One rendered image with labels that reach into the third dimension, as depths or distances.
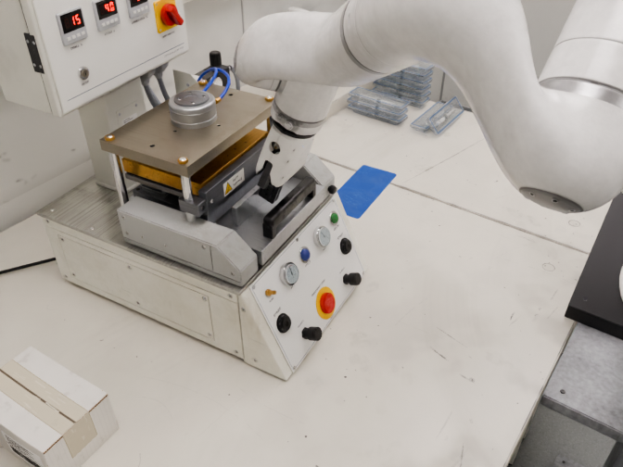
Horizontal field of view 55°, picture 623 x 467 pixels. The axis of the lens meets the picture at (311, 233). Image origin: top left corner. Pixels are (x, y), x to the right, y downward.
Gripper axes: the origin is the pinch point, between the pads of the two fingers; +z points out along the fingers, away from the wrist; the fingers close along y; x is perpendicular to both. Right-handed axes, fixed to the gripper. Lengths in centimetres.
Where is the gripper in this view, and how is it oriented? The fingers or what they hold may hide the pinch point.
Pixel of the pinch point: (270, 189)
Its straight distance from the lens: 104.1
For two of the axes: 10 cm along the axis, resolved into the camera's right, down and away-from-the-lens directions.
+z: -3.0, 6.4, 7.0
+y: 4.8, -5.4, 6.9
